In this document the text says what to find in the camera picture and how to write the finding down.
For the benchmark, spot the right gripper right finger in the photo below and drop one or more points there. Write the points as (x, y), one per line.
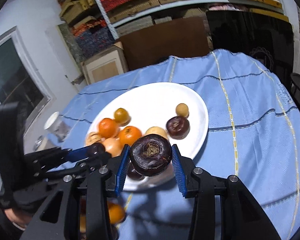
(242, 217)

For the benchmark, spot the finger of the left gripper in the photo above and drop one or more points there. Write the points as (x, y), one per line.
(92, 163)
(77, 154)

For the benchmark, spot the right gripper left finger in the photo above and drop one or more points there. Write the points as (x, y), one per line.
(58, 217)

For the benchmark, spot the small orange mandarin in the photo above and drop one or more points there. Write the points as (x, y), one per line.
(108, 128)

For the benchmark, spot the large orange mandarin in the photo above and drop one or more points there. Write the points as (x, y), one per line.
(129, 135)

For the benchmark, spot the dark water chestnut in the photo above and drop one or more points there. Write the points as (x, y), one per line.
(178, 127)
(150, 155)

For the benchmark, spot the dark purple plum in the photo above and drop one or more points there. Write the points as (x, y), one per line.
(133, 174)
(95, 149)

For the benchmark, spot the yellow striped pepino melon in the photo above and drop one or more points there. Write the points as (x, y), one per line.
(93, 137)

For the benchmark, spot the pale orange round fruit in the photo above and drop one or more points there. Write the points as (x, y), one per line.
(113, 146)

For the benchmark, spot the pale yellow round fruit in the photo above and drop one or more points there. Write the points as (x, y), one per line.
(82, 224)

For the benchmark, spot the person left hand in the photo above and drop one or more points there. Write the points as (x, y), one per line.
(18, 217)

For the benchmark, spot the orange tomato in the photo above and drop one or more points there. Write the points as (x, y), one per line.
(116, 213)

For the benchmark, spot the white paper cup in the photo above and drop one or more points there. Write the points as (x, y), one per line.
(57, 126)

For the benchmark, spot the white beverage can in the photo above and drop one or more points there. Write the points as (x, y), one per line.
(40, 144)

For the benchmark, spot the small yellow tomato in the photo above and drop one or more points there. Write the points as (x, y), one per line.
(121, 117)

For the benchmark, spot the blue checked tablecloth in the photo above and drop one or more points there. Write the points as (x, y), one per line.
(254, 124)

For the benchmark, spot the white oval plate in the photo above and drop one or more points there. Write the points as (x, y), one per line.
(151, 106)

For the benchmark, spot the small tan round fruit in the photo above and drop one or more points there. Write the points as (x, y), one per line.
(182, 110)

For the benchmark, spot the brown cardboard board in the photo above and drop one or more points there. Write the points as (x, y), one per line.
(183, 37)

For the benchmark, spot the black chair back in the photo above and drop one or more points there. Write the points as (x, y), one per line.
(264, 38)

